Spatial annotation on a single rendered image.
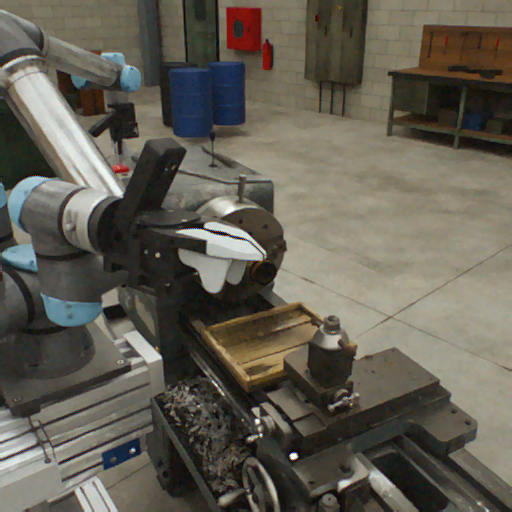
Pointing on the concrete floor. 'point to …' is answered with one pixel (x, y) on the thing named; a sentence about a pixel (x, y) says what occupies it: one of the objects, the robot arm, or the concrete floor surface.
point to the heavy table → (90, 98)
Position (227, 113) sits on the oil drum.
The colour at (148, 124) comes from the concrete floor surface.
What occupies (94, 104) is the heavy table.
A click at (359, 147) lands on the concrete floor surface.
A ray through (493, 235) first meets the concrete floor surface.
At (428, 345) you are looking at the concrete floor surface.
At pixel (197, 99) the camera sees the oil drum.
